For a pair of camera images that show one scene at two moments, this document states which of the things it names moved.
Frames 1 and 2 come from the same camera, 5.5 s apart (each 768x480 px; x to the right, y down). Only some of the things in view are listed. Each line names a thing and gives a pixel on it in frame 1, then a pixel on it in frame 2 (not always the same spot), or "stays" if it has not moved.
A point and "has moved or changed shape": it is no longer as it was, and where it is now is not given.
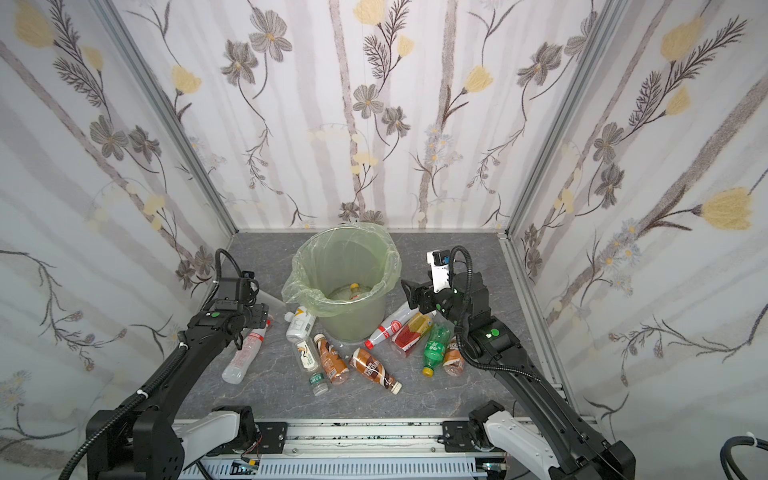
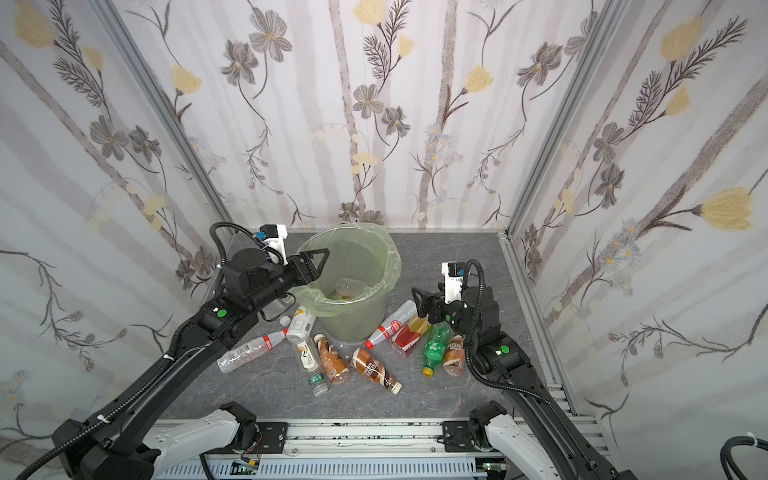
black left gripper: [255, 313] -> [294, 267]
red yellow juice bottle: [412, 331] stays
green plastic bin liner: [340, 268] stays
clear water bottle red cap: [238, 365] has moved or changed shape
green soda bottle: [435, 347] stays
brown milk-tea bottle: [453, 360] stays
